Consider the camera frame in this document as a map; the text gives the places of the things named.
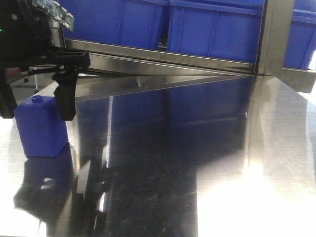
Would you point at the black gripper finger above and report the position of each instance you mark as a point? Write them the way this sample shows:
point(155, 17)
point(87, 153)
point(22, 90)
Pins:
point(7, 99)
point(65, 92)

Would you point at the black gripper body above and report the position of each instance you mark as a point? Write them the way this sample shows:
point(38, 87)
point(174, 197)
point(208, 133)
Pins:
point(26, 38)

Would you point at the blue plastic block part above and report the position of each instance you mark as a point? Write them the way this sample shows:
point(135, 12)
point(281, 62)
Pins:
point(42, 131)

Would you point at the stainless steel shelf rack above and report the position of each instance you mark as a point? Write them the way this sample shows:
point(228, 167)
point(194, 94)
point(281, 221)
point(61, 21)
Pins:
point(273, 41)

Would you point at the green circuit board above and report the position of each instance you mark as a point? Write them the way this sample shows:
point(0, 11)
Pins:
point(57, 11)

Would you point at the large blue bin left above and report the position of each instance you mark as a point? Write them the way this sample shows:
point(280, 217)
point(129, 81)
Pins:
point(135, 23)

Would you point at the large blue bin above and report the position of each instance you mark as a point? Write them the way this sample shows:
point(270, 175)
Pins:
point(135, 23)
point(224, 29)

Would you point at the large blue bin right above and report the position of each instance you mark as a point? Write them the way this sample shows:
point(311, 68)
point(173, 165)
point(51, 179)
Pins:
point(224, 29)

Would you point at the blue bin far right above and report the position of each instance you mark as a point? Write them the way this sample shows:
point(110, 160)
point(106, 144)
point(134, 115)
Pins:
point(301, 40)

